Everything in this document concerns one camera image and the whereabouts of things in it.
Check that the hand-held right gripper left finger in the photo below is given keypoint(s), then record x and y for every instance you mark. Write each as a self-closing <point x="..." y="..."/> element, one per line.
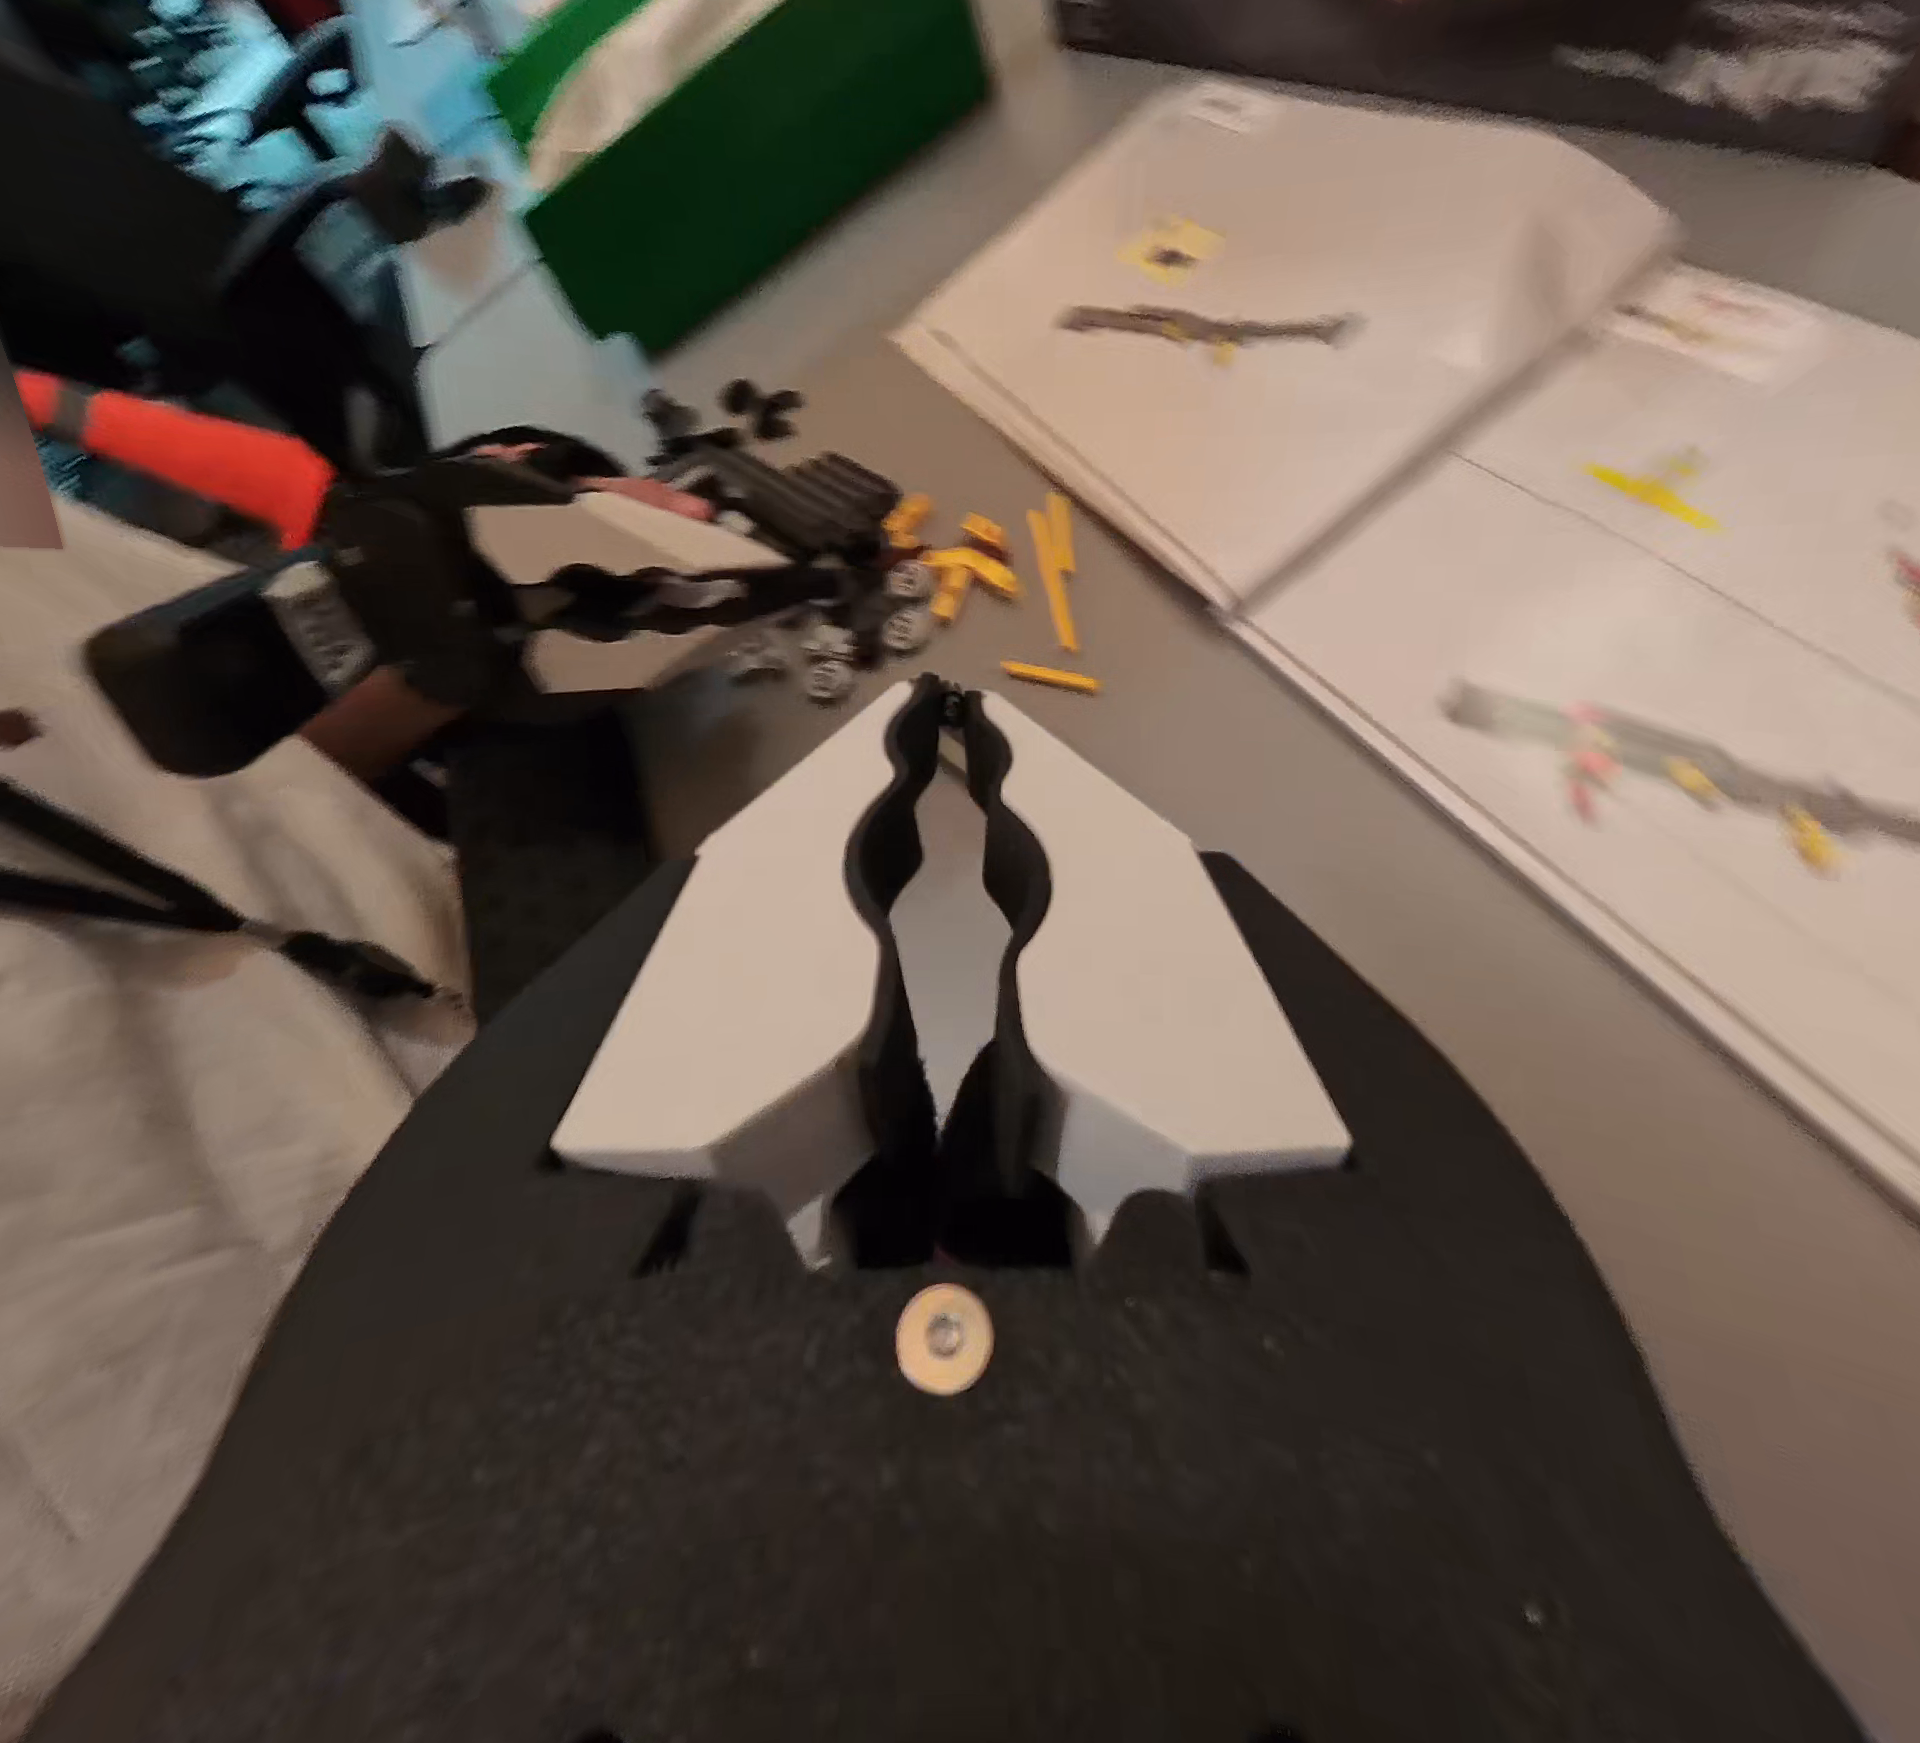
<point x="720" y="1023"/>

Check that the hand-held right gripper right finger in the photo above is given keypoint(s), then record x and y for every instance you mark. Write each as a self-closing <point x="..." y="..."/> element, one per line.
<point x="1168" y="1023"/>

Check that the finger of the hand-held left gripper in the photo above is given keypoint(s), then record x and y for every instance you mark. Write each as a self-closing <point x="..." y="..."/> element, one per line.
<point x="645" y="547"/>
<point x="614" y="656"/>

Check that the pile of black lego parts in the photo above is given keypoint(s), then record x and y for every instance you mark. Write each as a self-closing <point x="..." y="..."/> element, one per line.
<point x="796" y="498"/>

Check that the black lego pin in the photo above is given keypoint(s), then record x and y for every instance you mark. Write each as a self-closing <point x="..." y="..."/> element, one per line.
<point x="945" y="702"/>

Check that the person's left forearm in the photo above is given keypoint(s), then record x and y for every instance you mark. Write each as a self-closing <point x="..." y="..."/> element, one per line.
<point x="194" y="453"/>

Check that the open lego instruction booklet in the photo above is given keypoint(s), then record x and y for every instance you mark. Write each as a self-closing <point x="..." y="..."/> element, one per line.
<point x="1320" y="423"/>

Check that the person's left hand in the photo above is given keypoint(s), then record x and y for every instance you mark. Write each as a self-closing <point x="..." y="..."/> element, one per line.
<point x="381" y="726"/>

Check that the heap of small yellow pieces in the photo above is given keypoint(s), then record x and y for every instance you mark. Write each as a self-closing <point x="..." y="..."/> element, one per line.
<point x="960" y="566"/>

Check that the green storage box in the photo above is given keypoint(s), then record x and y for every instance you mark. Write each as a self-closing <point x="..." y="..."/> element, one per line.
<point x="780" y="169"/>

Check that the black office chair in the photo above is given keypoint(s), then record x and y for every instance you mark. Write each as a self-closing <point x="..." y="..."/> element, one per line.
<point x="151" y="257"/>

